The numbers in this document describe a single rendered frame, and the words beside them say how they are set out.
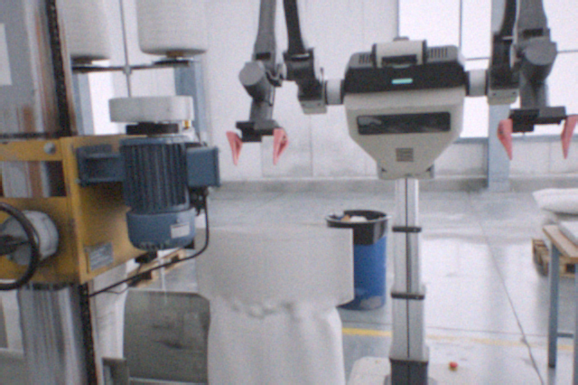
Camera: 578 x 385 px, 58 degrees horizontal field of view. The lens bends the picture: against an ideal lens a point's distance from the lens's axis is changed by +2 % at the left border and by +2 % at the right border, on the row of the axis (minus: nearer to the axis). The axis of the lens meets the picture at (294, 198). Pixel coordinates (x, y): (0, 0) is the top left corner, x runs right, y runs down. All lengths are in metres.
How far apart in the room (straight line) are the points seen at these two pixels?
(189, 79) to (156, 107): 9.10
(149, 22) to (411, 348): 1.46
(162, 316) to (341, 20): 8.08
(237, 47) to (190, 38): 8.86
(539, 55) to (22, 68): 1.03
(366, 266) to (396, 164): 1.85
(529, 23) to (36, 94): 1.04
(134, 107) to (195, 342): 1.15
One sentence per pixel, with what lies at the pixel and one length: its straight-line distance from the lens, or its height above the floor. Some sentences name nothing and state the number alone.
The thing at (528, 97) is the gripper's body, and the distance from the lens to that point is 1.18.
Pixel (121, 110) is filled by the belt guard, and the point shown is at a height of 1.39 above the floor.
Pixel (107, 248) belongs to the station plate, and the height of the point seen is 1.08.
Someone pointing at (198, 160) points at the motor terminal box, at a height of 1.28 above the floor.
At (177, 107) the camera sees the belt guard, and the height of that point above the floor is 1.39.
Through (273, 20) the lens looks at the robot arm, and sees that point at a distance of 1.36.
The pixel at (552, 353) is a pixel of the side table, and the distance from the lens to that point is 3.18.
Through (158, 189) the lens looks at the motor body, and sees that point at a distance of 1.14.
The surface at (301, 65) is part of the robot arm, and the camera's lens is 1.63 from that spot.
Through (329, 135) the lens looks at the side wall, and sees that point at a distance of 9.56.
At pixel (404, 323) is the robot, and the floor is 0.57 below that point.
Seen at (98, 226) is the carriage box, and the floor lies 1.14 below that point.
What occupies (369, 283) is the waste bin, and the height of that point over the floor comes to 0.20.
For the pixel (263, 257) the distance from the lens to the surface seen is 1.43.
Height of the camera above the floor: 1.36
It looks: 9 degrees down
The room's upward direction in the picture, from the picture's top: 2 degrees counter-clockwise
